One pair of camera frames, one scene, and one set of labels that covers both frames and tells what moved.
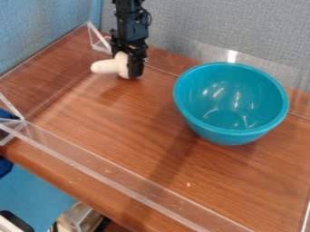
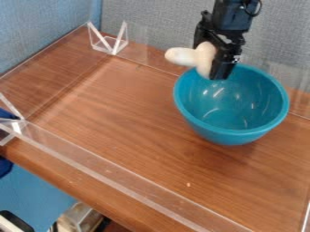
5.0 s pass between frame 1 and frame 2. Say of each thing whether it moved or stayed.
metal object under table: stayed
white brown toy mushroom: moved
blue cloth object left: stayed
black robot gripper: moved
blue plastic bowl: stayed
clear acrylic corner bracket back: stayed
